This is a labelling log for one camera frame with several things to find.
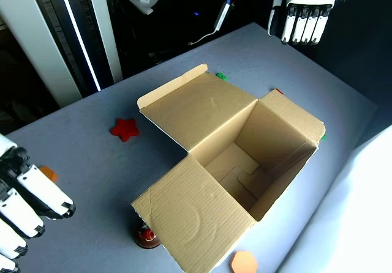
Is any cardboard box with flaps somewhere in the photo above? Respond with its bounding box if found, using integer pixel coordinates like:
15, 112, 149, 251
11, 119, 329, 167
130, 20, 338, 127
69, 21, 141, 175
130, 64, 326, 273

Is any orange hexagon block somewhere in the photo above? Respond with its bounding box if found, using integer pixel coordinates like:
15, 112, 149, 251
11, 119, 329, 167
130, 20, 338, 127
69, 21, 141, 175
39, 165, 58, 182
230, 250, 258, 273

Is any grey table cloth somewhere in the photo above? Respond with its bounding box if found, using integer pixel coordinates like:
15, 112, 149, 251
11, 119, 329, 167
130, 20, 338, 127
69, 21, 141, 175
0, 21, 379, 273

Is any red star block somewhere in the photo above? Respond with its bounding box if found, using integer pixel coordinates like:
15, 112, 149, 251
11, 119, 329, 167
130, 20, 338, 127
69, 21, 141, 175
110, 118, 140, 143

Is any wide white pillar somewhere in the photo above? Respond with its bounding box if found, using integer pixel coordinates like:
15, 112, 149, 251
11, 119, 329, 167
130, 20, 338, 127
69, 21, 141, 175
0, 0, 83, 108

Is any glowing white light strip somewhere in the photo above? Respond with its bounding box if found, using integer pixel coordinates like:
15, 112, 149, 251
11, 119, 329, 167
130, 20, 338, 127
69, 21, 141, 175
56, 0, 102, 92

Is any narrow white pillar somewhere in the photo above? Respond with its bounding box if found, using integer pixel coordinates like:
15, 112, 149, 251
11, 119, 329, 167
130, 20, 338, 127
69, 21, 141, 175
85, 0, 124, 83

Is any white backdrop sheet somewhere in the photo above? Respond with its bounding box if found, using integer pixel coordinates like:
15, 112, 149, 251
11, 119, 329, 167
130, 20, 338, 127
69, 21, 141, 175
275, 121, 392, 273

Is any thin white cable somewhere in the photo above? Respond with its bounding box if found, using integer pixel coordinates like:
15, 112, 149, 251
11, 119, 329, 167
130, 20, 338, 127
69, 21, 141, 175
187, 29, 219, 47

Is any white cable adapter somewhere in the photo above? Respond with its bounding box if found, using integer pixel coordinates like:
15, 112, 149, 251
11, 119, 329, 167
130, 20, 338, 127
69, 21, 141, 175
213, 2, 235, 32

